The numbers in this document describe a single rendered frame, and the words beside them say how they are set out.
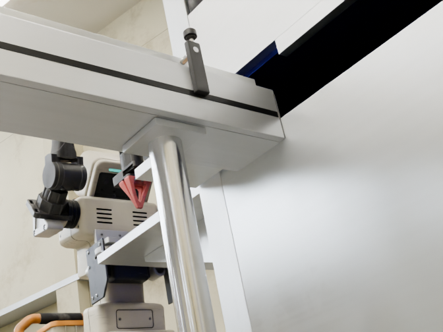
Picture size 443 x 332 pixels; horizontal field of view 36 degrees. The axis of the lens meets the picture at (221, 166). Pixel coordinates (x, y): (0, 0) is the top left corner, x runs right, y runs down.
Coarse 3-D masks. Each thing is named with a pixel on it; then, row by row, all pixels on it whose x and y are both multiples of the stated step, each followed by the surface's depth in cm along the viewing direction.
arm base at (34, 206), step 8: (40, 192) 198; (48, 192) 194; (56, 192) 194; (64, 192) 196; (32, 200) 199; (40, 200) 195; (48, 200) 194; (56, 200) 195; (64, 200) 197; (32, 208) 194; (40, 208) 195; (48, 208) 194; (56, 208) 195; (64, 208) 198; (32, 216) 193; (40, 216) 193; (48, 216) 195; (56, 216) 196; (64, 216) 197; (72, 216) 199
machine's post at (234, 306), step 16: (176, 0) 139; (176, 16) 138; (176, 32) 138; (176, 48) 137; (208, 192) 122; (208, 208) 122; (224, 208) 118; (208, 224) 121; (224, 224) 118; (208, 240) 121; (224, 240) 117; (224, 256) 117; (224, 272) 116; (240, 272) 113; (224, 288) 116; (240, 288) 113; (224, 304) 115; (240, 304) 112; (224, 320) 114; (240, 320) 111
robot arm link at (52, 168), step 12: (60, 144) 192; (72, 144) 195; (48, 156) 192; (60, 156) 191; (72, 156) 194; (48, 168) 191; (60, 168) 189; (84, 168) 195; (48, 180) 190; (60, 180) 189; (84, 180) 194
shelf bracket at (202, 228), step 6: (198, 222) 140; (204, 222) 138; (198, 228) 140; (204, 228) 138; (204, 234) 138; (204, 240) 138; (162, 246) 149; (204, 246) 137; (156, 252) 150; (162, 252) 148; (204, 252) 137; (210, 252) 136; (150, 258) 152; (156, 258) 150; (162, 258) 148; (204, 258) 137; (210, 258) 135
